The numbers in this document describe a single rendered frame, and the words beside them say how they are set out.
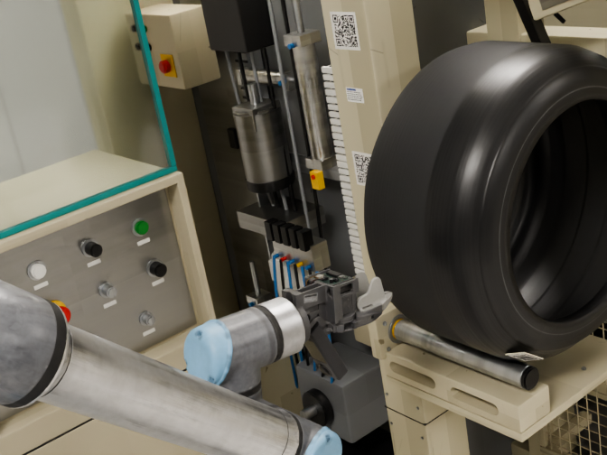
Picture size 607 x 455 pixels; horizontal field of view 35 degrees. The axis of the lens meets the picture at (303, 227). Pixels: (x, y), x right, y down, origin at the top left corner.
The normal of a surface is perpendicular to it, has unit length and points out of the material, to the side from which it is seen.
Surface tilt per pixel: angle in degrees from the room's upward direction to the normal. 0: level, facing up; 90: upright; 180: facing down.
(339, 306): 90
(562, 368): 0
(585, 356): 0
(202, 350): 78
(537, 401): 90
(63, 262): 90
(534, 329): 98
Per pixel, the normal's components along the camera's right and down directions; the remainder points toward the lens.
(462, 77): -0.46, -0.69
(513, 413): -0.76, 0.36
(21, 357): 0.49, 0.15
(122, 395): 0.67, 0.30
